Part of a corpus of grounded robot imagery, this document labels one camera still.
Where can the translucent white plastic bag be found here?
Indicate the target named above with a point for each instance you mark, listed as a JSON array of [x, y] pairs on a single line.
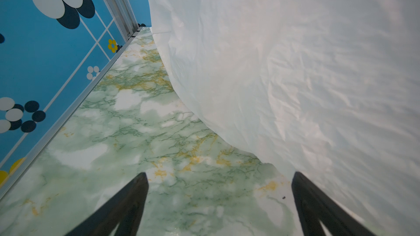
[[329, 88]]

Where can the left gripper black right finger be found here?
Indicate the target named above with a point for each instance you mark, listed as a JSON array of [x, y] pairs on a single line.
[[316, 210]]

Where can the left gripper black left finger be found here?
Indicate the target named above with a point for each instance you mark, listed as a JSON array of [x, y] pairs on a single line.
[[121, 214]]

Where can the left aluminium corner post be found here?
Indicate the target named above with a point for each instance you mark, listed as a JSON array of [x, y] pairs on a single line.
[[124, 17]]

